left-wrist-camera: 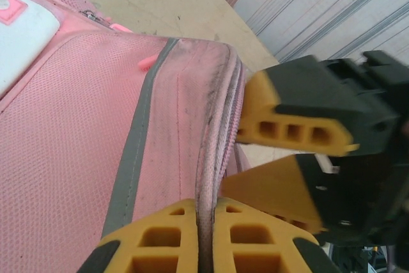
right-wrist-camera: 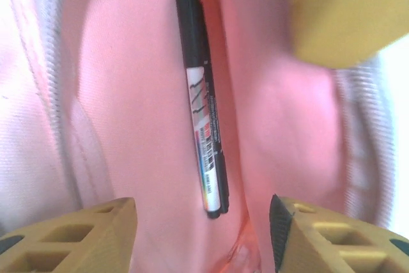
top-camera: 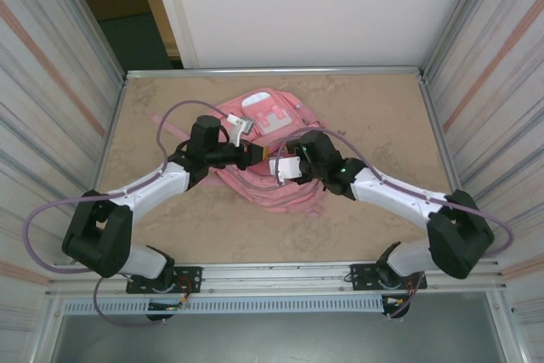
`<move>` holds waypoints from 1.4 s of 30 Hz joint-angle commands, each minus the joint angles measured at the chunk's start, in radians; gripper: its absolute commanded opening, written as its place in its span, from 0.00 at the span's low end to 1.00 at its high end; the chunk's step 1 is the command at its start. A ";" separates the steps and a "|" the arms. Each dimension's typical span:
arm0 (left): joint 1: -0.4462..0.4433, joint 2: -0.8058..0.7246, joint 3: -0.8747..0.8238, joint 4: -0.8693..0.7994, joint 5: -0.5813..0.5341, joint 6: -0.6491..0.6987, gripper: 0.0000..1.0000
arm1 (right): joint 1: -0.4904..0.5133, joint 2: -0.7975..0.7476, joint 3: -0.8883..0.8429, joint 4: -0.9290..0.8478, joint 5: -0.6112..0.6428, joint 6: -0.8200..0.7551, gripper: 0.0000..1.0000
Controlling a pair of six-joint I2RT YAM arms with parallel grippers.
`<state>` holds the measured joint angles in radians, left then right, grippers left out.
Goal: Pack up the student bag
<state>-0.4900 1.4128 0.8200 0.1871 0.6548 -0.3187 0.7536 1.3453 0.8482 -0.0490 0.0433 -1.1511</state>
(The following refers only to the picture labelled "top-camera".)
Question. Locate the pink student backpack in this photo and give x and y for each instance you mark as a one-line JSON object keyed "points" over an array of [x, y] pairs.
{"points": [[280, 199]]}

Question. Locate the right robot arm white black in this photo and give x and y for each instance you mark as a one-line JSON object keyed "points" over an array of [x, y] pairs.
{"points": [[395, 197]]}

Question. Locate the grey metal shelf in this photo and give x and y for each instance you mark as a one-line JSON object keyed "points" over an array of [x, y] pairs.
{"points": [[276, 337]]}

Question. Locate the slim aluminium frame rail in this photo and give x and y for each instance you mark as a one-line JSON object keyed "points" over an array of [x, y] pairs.
{"points": [[382, 70]]}

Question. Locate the aluminium side rail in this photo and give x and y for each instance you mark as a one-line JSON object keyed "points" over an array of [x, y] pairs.
{"points": [[100, 167], [449, 167]]}

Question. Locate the wide aluminium frame rail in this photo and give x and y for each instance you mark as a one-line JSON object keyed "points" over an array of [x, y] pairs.
{"points": [[276, 271]]}

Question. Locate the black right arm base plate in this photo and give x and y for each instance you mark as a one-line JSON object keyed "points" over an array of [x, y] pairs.
{"points": [[361, 276]]}

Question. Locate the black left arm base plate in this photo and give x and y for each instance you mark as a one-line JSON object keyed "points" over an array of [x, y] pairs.
{"points": [[191, 278]]}

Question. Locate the cream door frame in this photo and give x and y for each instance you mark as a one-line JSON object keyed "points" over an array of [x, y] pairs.
{"points": [[159, 6]]}

